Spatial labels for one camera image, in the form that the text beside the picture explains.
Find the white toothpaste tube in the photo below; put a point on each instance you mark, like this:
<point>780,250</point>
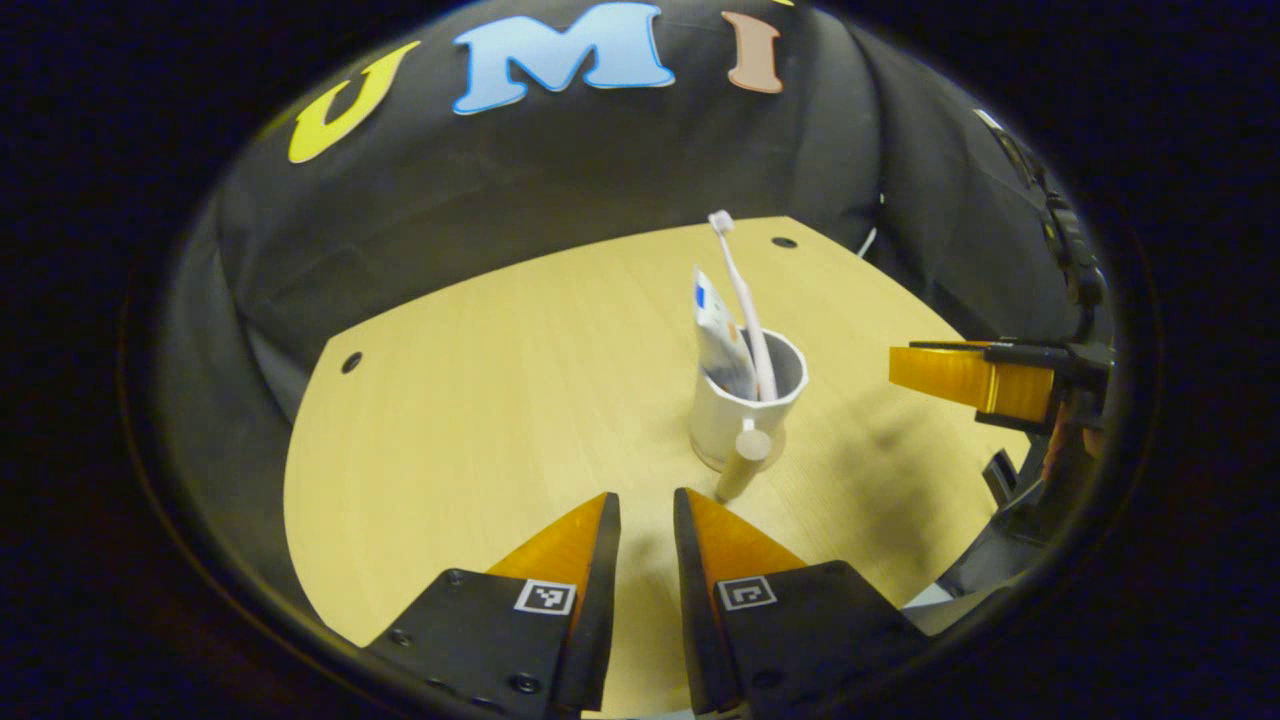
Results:
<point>720,340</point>

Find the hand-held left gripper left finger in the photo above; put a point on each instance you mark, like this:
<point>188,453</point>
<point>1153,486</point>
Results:
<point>600,600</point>

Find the pink white toothbrush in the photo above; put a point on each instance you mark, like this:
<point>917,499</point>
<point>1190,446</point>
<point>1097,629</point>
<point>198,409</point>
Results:
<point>745,300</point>

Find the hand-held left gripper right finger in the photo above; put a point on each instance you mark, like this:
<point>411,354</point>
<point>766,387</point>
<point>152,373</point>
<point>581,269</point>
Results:
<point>695,610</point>

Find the black desk edge bracket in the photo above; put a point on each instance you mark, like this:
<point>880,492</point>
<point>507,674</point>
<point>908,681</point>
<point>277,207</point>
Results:
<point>1000,480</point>

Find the black backdrop cloth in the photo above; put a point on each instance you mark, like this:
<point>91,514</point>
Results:
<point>500,170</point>

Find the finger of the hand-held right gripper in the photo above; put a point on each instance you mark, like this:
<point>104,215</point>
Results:
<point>1070,355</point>
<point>960,378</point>

